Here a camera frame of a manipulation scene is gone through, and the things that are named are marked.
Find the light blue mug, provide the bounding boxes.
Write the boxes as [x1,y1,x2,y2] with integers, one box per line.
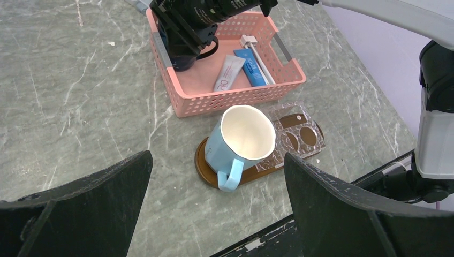
[204,105,276,192]

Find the white toothpaste tube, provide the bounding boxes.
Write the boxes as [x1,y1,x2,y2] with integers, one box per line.
[213,55,246,92]

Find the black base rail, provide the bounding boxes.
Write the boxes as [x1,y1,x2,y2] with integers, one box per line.
[213,150,414,256]

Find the blue toothpaste tube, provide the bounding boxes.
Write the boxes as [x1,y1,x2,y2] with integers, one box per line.
[233,48,267,87]

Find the pink plastic basket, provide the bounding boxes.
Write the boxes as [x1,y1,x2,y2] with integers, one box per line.
[146,9,306,118]

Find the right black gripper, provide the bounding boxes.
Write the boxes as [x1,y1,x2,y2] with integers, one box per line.
[149,1,218,57]

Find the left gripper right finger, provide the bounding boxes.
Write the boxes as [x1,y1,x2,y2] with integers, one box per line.
[284,153,453,256]

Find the white toothbrush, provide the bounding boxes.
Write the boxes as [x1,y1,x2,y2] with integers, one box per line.
[239,35,275,85]

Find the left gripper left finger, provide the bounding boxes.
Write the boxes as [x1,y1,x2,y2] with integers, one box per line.
[1,150,153,256]

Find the clear acrylic toothbrush holder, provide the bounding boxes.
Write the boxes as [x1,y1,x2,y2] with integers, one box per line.
[255,101,326,172]

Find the dark blue mug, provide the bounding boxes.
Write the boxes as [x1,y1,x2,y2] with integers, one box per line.
[158,25,219,72]

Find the oval wooden tray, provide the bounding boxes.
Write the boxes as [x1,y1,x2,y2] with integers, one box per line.
[194,120,325,191]

